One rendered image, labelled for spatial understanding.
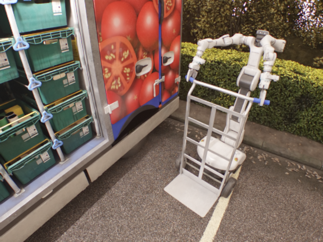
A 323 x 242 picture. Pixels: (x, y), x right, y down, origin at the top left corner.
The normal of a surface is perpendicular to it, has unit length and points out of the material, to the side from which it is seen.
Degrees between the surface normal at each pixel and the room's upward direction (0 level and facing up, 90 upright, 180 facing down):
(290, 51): 55
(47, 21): 98
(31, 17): 98
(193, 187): 0
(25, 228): 90
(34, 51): 94
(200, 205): 0
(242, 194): 0
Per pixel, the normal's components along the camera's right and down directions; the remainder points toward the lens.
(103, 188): 0.00, -0.83
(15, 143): 0.84, 0.33
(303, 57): -0.43, -0.11
